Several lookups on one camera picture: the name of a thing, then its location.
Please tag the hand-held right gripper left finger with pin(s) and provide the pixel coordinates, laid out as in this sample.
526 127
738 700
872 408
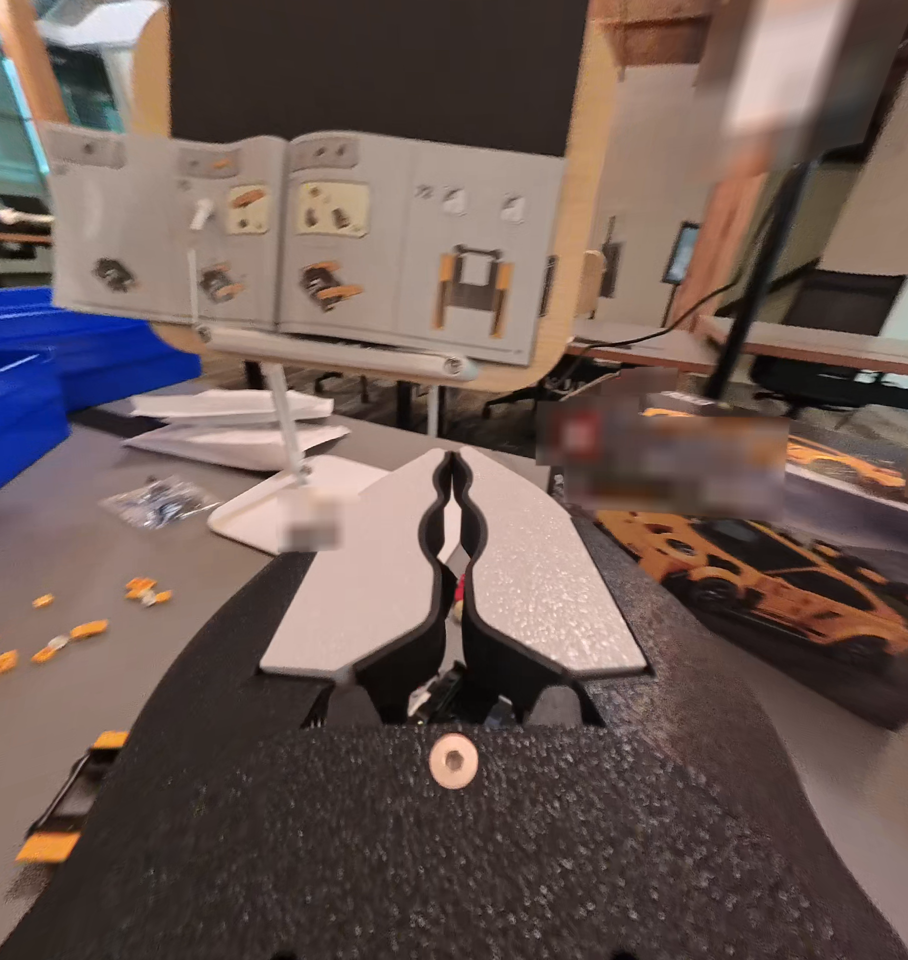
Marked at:
364 600

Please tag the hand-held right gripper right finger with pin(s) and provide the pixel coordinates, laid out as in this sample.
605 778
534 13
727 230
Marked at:
544 592

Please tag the orange black lego subassembly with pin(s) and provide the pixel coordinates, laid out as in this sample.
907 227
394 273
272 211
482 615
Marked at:
45 847

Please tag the orange car lego box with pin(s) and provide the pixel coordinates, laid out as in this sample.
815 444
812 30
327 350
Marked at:
799 600

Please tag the lego instruction booklet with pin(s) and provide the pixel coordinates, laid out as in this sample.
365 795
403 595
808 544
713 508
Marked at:
349 247

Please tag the white paper bag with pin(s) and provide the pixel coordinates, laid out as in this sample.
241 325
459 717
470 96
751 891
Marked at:
229 405
236 446

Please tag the clear bag of dark parts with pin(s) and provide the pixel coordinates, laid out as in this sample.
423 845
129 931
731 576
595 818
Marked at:
158 502

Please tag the cluster of orange white pieces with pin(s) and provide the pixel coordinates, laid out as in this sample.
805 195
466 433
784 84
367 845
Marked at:
86 630

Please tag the small screen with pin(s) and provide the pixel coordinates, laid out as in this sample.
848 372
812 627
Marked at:
681 255

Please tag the background desk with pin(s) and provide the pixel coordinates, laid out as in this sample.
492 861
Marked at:
836 349

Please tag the black pole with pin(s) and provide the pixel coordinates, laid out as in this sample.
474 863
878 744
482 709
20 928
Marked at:
761 277

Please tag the black office chair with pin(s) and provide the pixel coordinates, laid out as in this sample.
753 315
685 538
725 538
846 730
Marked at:
844 307

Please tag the white book stand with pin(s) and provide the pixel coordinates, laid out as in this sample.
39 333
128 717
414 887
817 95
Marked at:
371 67

